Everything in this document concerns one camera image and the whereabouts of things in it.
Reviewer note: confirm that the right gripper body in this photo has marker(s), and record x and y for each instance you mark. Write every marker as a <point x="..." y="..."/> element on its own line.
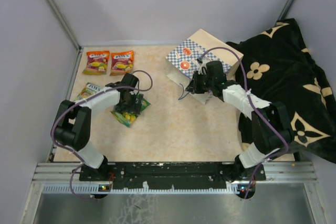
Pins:
<point x="201" y="83"/>

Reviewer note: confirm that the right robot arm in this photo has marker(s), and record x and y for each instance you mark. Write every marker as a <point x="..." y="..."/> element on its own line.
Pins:
<point x="271" y="133"/>

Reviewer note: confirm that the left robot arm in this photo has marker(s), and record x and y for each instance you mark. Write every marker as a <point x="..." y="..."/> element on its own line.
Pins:
<point x="72" y="126"/>

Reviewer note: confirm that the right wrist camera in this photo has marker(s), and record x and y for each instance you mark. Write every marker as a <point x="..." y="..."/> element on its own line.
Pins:
<point x="202" y="65"/>

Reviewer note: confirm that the orange candy bag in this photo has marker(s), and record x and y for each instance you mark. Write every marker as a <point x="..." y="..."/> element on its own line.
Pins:
<point x="97" y="62"/>
<point x="122" y="62"/>

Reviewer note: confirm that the blue checkered paper bag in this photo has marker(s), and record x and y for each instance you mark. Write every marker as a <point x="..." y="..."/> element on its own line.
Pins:
<point x="194" y="53"/>

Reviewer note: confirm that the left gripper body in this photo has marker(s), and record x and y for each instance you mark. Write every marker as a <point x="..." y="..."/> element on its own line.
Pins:
<point x="127" y="106"/>

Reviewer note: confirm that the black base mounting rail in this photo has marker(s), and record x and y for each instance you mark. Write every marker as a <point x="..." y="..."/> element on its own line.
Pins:
<point x="185" y="176"/>

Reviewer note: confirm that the black floral blanket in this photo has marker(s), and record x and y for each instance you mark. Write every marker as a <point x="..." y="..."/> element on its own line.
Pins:
<point x="278" y="67"/>

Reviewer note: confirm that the green candy bag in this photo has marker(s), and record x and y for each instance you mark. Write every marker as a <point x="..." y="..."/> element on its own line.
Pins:
<point x="88" y="90"/>
<point x="127" y="118"/>

